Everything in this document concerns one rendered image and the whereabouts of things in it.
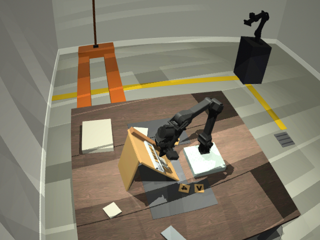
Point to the cream flat rectangular block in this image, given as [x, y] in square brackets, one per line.
[97, 136]

